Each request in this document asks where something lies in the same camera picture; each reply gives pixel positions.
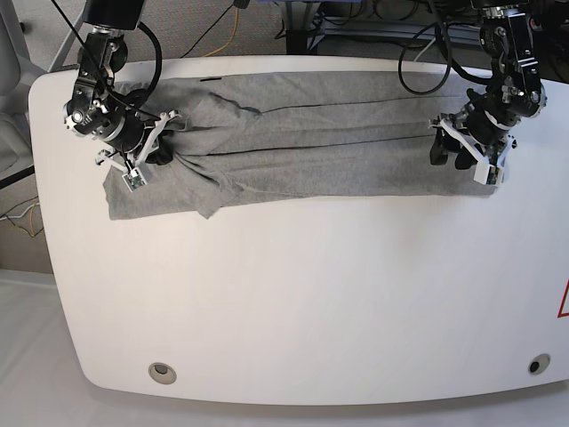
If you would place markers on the right table grommet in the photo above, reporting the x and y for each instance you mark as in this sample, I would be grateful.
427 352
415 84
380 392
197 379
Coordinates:
539 364

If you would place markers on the black table leg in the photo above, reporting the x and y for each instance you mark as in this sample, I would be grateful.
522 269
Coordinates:
300 31

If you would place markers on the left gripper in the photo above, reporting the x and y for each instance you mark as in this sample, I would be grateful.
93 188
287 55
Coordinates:
478 142

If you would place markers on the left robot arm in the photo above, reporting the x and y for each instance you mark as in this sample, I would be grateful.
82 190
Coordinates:
514 90

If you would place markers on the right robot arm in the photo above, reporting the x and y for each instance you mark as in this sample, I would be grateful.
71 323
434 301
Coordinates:
96 109

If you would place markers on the grey T-shirt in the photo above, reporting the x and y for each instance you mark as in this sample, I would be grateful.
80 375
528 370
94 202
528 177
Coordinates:
260 138

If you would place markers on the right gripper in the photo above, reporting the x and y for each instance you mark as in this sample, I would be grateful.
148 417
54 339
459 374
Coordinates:
154 145

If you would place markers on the left table grommet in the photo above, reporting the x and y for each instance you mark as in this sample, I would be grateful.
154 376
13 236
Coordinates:
162 373

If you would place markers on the table grommet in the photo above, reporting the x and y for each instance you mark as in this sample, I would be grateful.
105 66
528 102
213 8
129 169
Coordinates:
162 373
539 364

